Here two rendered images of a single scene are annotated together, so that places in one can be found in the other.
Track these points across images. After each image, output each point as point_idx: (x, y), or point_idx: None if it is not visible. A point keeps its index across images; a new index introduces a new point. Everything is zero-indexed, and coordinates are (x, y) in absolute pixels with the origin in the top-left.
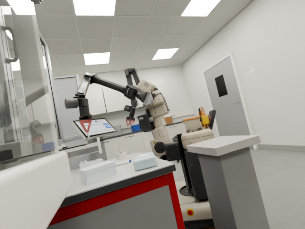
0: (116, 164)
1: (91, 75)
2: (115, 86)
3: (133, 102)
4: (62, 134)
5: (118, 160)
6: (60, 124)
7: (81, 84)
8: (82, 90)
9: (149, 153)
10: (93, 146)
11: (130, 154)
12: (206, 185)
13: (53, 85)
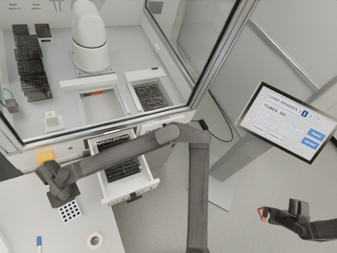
0: (37, 252)
1: (184, 139)
2: (187, 213)
3: (303, 233)
4: (195, 102)
5: (82, 239)
6: (201, 90)
7: (114, 150)
8: (79, 171)
9: None
10: (103, 195)
11: (116, 248)
12: None
13: (237, 22)
